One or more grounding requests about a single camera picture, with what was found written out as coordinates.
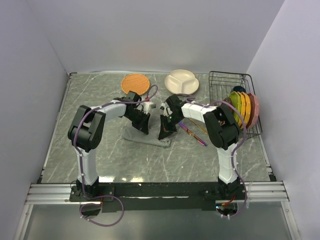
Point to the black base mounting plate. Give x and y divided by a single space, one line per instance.
148 196

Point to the dark blue bowl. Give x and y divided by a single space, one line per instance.
239 89

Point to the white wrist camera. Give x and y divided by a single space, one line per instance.
147 106
166 109

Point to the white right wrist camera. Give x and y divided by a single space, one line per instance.
166 109

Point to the orange woven round coaster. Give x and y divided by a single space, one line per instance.
136 82

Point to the cream divided plate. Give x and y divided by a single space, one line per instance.
181 81

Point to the black wire dish rack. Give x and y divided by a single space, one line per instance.
220 87

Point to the grey cloth napkin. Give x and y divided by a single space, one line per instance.
130 133

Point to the orange scalloped plate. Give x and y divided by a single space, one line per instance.
248 105

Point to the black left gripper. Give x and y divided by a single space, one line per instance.
142 125

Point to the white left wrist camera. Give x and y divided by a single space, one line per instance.
147 106

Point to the green scalloped plate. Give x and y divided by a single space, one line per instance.
236 102

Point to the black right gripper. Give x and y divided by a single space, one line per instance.
165 129

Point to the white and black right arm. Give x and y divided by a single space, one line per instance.
222 129

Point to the gold spoon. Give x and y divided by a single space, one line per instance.
199 126

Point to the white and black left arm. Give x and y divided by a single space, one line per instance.
86 131

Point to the yellow scalloped plate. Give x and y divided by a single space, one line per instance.
243 107

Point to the aluminium frame rail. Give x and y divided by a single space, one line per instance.
54 194

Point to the iridescent purple knife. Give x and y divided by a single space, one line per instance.
189 132

